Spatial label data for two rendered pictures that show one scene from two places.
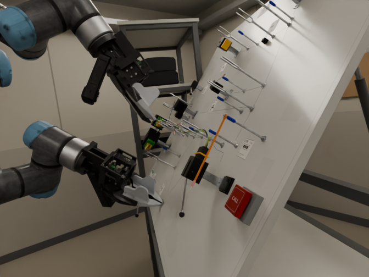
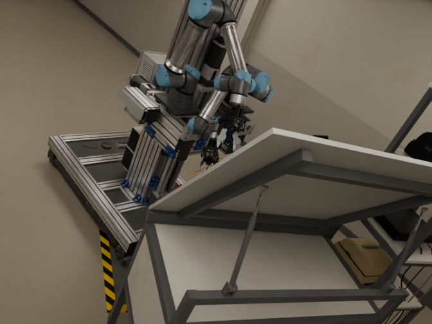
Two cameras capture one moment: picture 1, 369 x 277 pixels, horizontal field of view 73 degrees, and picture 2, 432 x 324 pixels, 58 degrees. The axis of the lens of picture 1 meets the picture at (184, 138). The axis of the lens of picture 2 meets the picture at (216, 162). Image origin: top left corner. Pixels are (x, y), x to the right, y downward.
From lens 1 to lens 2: 1.66 m
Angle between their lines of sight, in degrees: 70
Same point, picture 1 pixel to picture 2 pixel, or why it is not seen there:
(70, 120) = not seen: outside the picture
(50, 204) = not seen: hidden behind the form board
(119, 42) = (236, 108)
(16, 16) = (217, 80)
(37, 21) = (221, 85)
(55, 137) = (215, 126)
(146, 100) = (220, 137)
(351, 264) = (211, 307)
